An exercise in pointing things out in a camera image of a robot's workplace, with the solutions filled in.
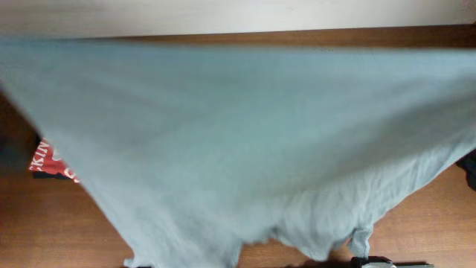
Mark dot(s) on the light blue t-shirt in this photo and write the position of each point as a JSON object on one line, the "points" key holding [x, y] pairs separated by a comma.
{"points": [[192, 152]]}

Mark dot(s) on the red folded soccer t-shirt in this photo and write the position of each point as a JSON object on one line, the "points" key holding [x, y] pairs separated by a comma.
{"points": [[48, 160]]}

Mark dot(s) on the black crumpled clothes pile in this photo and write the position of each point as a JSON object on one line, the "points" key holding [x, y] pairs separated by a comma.
{"points": [[468, 164]]}

